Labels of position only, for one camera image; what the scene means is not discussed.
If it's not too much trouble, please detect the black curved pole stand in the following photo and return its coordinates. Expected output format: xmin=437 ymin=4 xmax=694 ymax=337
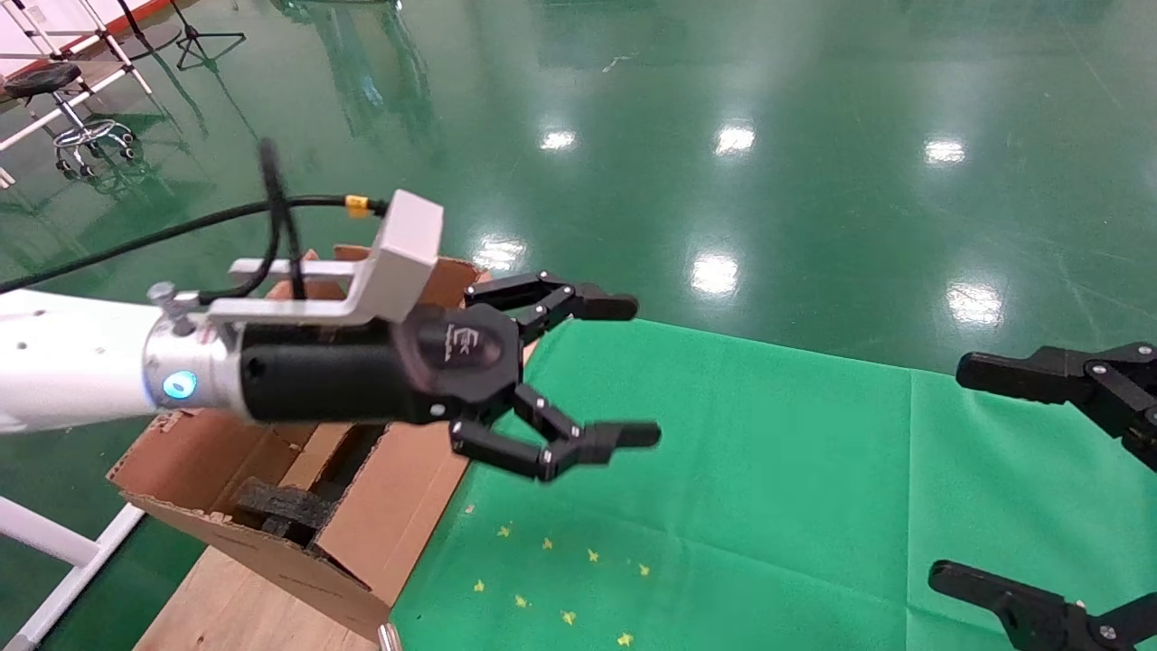
xmin=108 ymin=0 xmax=183 ymax=61

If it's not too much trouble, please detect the black round swivel stool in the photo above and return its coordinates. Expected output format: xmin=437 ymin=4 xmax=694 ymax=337
xmin=3 ymin=61 xmax=136 ymax=177

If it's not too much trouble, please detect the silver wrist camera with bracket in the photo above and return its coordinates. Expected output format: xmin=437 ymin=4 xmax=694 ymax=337
xmin=147 ymin=188 xmax=446 ymax=328

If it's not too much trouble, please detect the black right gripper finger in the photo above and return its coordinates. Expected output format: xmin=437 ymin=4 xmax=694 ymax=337
xmin=955 ymin=344 xmax=1157 ymax=476
xmin=928 ymin=561 xmax=1157 ymax=651

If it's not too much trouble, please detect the green table cloth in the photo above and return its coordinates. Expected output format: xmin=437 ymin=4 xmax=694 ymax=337
xmin=389 ymin=316 xmax=1157 ymax=651

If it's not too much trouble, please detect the black sleeved camera cable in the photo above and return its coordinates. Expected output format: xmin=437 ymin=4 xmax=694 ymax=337
xmin=0 ymin=138 xmax=390 ymax=305

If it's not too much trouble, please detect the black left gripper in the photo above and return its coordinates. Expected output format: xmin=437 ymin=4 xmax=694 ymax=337
xmin=237 ymin=269 xmax=663 ymax=483

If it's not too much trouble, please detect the white tube work-table frame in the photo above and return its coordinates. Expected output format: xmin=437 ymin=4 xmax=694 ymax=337
xmin=0 ymin=495 xmax=146 ymax=651

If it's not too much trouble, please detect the black foam block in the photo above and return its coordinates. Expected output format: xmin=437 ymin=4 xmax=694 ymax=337
xmin=237 ymin=477 xmax=341 ymax=544

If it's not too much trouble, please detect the large open cardboard carton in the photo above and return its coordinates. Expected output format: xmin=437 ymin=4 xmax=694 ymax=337
xmin=107 ymin=244 xmax=540 ymax=641

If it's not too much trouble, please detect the white tube frame table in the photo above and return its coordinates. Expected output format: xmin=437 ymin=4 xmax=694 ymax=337
xmin=0 ymin=0 xmax=155 ymax=153

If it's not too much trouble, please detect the black tripod stand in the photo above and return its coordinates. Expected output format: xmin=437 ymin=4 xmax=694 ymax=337
xmin=170 ymin=0 xmax=247 ymax=71

